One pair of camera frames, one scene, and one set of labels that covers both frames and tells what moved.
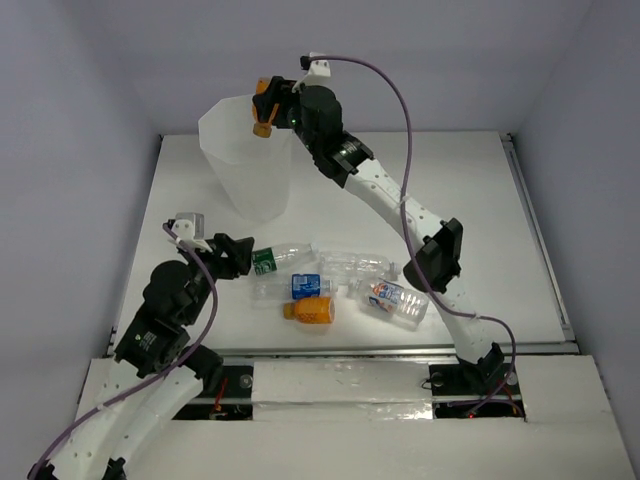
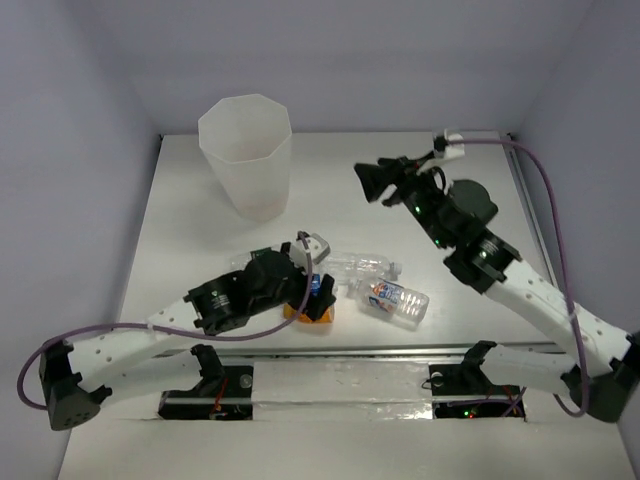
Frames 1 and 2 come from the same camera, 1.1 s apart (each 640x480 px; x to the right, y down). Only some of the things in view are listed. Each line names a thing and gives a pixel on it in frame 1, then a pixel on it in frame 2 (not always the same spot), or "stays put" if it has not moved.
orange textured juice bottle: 312,310 stays put
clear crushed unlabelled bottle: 352,266 stays put
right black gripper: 280,89 -> 375,178
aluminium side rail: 538,235 stays put
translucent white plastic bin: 251,172 stays put
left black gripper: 228,255 -> 310,291
